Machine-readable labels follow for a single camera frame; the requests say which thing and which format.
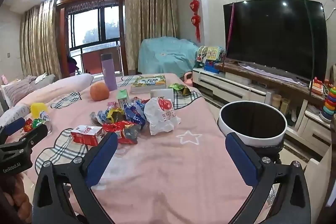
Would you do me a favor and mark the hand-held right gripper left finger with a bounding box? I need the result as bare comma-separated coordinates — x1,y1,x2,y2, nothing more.
31,132,118,224

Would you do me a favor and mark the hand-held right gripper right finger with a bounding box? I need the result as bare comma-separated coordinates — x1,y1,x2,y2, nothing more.
225,132,318,224

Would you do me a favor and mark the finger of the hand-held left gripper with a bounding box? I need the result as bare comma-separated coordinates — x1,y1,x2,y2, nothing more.
0,117,26,141
14,124,49,151

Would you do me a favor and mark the white round waste bin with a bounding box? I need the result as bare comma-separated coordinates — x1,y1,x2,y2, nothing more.
219,101,287,159

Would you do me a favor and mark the red carton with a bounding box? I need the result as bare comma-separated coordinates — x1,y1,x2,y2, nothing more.
70,125,105,146

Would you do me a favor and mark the pile of snack wrappers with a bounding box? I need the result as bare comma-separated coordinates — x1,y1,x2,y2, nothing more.
89,97,146,145

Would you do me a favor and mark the green drink carton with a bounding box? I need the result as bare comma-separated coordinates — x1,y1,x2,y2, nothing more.
117,90,130,109

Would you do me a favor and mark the white plastic bag red print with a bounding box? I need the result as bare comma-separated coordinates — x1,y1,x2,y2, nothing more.
144,97,181,135

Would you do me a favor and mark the white foam block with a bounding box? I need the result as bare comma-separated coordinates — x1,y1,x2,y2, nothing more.
150,88,174,102

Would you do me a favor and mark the person's left hand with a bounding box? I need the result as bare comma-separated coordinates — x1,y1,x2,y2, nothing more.
5,174,32,222

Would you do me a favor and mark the white pillow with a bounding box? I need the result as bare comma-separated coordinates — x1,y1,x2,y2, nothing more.
0,104,31,128

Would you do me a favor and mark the yellow plastic object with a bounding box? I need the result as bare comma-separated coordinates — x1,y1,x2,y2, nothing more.
30,102,49,119

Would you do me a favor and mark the striped pillow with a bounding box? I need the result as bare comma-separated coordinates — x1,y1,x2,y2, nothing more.
0,74,56,109

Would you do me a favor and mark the pink rolled quilt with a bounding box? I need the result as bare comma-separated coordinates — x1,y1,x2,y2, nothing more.
16,73,94,107

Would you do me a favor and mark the orange fruit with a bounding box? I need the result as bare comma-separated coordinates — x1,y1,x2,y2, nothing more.
90,82,110,102

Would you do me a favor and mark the white television cabinet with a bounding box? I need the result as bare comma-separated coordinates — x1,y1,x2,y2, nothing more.
192,61,336,152

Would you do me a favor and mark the beige curtain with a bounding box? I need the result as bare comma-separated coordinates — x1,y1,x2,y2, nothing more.
124,0,179,75
20,0,62,80

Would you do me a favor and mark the green snack packet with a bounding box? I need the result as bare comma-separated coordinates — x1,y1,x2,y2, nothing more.
169,83,193,96

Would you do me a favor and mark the pink plastic stool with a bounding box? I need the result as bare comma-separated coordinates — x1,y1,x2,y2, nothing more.
183,72,195,87

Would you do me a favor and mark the rainbow stacking rings toy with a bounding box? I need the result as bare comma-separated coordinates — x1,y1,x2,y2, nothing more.
321,87,336,123

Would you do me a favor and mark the red toy phone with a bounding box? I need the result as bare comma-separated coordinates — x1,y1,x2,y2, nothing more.
310,77,325,96

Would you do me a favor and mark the colourful toy cash register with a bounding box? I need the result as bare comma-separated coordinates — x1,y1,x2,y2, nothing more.
195,45,226,74

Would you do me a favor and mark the teal covered armchair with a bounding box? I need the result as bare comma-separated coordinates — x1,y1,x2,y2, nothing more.
138,36,200,78

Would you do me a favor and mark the balcony window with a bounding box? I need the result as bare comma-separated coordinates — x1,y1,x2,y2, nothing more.
56,0,125,75

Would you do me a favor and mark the black television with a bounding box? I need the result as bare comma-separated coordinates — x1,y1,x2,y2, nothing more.
223,0,327,83

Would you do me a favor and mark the pink stick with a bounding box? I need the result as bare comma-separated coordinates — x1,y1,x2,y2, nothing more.
227,2,236,57

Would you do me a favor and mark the red hanging decoration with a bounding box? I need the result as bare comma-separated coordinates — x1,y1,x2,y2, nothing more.
187,0,202,43

